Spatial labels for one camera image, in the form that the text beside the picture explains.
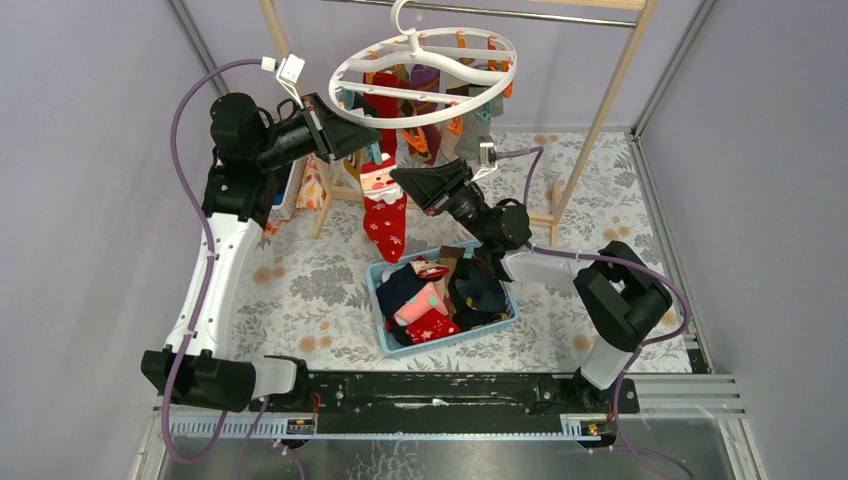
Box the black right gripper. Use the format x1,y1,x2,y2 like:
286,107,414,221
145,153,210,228
391,158,492,245

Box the red santa sock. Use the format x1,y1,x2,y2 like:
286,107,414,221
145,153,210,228
360,153,408,263

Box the white round clip hanger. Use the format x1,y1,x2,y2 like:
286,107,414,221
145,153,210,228
328,1,518,130

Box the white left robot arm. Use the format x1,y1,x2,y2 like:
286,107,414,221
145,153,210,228
140,93,380,412

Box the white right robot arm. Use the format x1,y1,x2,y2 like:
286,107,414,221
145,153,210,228
390,160,676,412

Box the grey hanging sock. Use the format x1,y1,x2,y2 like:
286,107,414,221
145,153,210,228
454,93,504,161

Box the orange floral cloth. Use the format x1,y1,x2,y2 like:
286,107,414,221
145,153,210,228
261,154,329,241

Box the red hanging sock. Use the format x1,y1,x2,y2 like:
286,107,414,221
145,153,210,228
364,71,408,157

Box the brown sock in basket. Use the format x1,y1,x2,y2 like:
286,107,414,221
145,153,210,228
438,246,466,269

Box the white plastic laundry basket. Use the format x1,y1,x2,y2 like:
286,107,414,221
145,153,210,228
208,148,309,223

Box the purple striped hanging sock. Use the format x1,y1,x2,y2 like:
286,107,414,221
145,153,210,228
407,64,444,167

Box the pink green patterned sock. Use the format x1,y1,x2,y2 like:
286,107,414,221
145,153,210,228
393,282,448,326

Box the dark navy sock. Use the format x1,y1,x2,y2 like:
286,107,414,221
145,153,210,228
448,258,509,331

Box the red snowflake sock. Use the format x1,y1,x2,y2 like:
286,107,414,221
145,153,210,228
406,309,462,344

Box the metal hanging rod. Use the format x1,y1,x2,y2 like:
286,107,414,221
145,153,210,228
317,0,637,29

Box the blue plastic sock basket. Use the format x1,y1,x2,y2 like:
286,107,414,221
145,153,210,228
365,241,519,358

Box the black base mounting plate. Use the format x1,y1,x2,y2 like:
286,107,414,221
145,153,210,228
267,371,640,435

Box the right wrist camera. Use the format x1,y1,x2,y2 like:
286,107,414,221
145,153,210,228
472,136,498,182

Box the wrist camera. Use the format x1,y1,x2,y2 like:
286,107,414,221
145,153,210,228
260,53,305,109
472,136,498,182

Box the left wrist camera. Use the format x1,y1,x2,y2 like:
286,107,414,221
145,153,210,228
260,53,305,109

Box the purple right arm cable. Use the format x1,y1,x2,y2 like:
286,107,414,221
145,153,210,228
496,146,694,480

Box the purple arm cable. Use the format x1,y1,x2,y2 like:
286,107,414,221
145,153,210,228
160,58,280,465
496,146,694,480

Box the wooden clothes rack frame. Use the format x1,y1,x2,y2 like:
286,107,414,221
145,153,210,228
258,0,657,241

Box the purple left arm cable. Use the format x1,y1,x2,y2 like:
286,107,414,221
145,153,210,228
160,58,280,465

